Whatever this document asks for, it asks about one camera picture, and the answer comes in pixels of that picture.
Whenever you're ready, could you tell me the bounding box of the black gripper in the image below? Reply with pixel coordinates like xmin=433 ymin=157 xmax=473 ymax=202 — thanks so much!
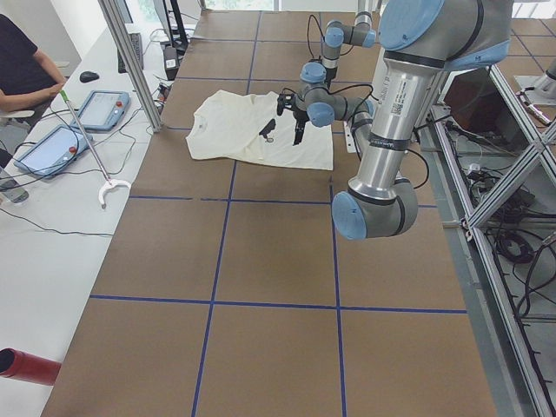
xmin=291 ymin=103 xmax=309 ymax=146
xmin=325 ymin=67 xmax=338 ymax=88

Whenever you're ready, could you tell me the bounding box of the white long-sleeve printed shirt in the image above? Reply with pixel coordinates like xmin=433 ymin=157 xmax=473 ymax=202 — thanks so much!
xmin=187 ymin=90 xmax=334 ymax=170

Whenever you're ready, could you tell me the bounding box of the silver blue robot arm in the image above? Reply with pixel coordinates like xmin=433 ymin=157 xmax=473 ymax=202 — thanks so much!
xmin=278 ymin=0 xmax=513 ymax=240
xmin=321 ymin=11 xmax=376 ymax=87

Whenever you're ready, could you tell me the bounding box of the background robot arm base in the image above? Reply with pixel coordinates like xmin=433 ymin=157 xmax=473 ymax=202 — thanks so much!
xmin=514 ymin=60 xmax=555 ymax=109

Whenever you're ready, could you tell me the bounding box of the reacher grabber stick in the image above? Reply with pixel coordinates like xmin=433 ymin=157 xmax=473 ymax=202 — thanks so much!
xmin=60 ymin=89 xmax=131 ymax=209

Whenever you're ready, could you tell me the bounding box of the far blue teach pendant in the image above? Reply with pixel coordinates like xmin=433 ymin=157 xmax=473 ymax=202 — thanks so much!
xmin=77 ymin=90 xmax=130 ymax=132

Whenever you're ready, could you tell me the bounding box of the blue teach pendant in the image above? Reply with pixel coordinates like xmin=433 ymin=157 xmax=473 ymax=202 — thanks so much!
xmin=14 ymin=125 xmax=89 ymax=176
xmin=77 ymin=90 xmax=130 ymax=132

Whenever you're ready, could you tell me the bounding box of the black computer mouse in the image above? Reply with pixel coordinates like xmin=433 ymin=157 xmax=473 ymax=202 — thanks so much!
xmin=79 ymin=71 xmax=100 ymax=83

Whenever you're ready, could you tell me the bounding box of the near blue teach pendant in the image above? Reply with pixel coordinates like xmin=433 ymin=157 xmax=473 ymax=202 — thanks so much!
xmin=14 ymin=125 xmax=89 ymax=176

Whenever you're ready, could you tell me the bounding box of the seated person in black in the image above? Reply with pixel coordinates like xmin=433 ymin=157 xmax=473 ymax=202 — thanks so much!
xmin=1 ymin=15 xmax=66 ymax=127

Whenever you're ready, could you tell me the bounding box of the red cylinder bottle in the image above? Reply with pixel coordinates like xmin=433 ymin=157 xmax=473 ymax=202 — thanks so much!
xmin=1 ymin=347 xmax=62 ymax=386

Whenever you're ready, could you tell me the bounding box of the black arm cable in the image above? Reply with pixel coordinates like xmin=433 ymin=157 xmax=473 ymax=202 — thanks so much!
xmin=281 ymin=84 xmax=375 ymax=108
xmin=306 ymin=14 xmax=331 ymax=62

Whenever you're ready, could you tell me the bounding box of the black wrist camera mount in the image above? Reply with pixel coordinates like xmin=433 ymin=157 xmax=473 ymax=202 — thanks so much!
xmin=276 ymin=92 xmax=296 ymax=116

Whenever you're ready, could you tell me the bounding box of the aluminium frame rack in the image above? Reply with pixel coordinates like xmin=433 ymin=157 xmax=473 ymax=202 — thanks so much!
xmin=420 ymin=56 xmax=555 ymax=416

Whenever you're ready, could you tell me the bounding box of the aluminium frame post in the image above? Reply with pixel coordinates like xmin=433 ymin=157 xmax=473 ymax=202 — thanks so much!
xmin=98 ymin=0 xmax=162 ymax=133

